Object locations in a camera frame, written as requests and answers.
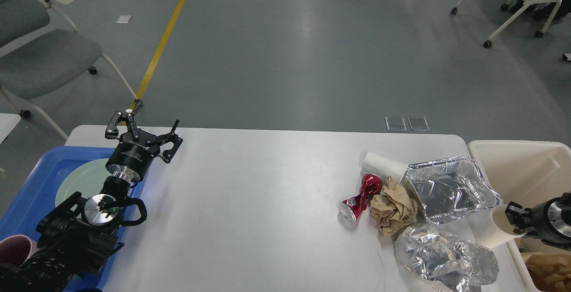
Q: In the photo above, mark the aluminium foil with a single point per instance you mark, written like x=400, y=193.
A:
x=433, y=254

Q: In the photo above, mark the aluminium foil tray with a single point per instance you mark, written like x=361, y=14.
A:
x=450, y=189

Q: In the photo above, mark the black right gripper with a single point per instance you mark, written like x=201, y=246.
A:
x=550, y=222

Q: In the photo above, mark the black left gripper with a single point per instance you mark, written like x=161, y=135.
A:
x=130, y=160

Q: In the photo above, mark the brown paper bag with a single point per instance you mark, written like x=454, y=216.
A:
x=550, y=272

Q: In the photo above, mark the light green plate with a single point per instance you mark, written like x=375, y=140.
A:
x=87, y=179

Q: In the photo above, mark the white paper cup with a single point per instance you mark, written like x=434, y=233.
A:
x=383, y=167
x=491, y=227

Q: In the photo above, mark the brown paper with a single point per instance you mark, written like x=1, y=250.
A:
x=393, y=210

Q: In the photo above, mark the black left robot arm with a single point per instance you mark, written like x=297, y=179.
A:
x=79, y=235

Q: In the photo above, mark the grey chair left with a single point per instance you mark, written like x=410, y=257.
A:
x=49, y=61

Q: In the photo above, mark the grey floor plate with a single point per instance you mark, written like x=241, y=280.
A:
x=418, y=123
x=395, y=123

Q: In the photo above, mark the beige plastic bin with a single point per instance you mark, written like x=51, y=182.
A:
x=527, y=173

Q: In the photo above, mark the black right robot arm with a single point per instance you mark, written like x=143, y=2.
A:
x=549, y=221

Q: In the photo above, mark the pink mug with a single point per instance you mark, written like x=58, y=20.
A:
x=17, y=249

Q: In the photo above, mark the crushed red can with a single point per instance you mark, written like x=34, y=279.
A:
x=352, y=208

